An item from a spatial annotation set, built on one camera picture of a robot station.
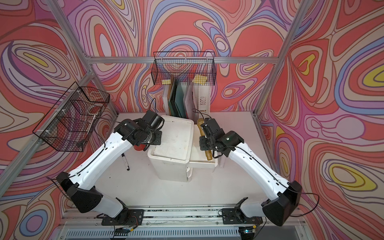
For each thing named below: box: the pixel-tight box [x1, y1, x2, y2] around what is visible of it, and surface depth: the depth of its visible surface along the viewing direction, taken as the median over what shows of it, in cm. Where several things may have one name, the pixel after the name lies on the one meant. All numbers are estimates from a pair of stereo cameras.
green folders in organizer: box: [168, 78, 187, 119], surface depth 93 cm
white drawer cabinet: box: [147, 115, 194, 183], surface depth 75 cm
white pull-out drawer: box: [189, 124, 219, 168], surface depth 73 cm
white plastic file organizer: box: [162, 82, 211, 125], surface depth 96 cm
